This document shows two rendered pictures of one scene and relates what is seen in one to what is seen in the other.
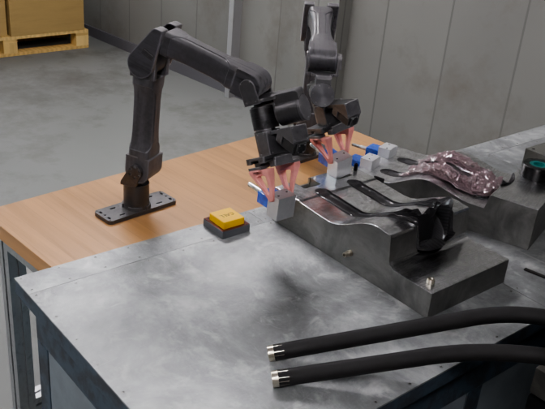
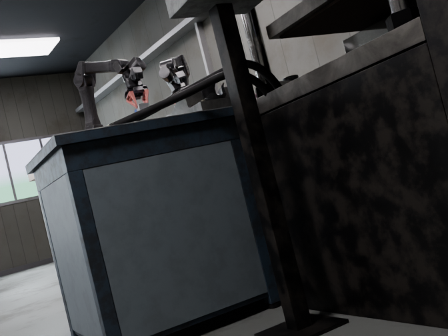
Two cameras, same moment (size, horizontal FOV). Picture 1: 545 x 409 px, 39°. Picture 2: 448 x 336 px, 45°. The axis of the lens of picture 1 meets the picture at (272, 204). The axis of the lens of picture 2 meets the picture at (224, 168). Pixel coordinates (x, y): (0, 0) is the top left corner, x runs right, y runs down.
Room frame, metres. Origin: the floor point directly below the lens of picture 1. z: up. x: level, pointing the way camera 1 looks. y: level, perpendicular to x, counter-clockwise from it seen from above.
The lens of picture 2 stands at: (-0.80, -0.83, 0.50)
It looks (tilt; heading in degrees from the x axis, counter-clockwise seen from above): 2 degrees up; 13
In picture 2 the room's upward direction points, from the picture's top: 14 degrees counter-clockwise
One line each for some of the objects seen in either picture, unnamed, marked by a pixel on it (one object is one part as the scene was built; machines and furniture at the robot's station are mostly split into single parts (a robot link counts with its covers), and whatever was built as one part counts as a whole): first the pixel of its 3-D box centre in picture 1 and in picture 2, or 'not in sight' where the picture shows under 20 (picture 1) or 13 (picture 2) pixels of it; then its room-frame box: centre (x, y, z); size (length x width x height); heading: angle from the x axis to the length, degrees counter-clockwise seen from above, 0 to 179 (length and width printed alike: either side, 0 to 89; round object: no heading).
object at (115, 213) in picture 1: (136, 194); not in sight; (1.68, 0.33, 0.84); 0.20 x 0.07 x 0.08; 137
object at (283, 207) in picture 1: (267, 195); (139, 112); (1.54, 0.01, 0.93); 0.13 x 0.05 x 0.05; 42
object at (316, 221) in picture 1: (386, 224); (201, 109); (1.58, -0.26, 0.87); 0.50 x 0.26 x 0.14; 41
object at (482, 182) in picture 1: (455, 168); not in sight; (1.88, -0.47, 0.90); 0.26 x 0.18 x 0.08; 58
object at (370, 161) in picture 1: (354, 161); not in sight; (1.97, -0.21, 0.86); 0.13 x 0.05 x 0.05; 58
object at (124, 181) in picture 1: (140, 170); not in sight; (1.68, 0.32, 0.90); 0.09 x 0.06 x 0.06; 160
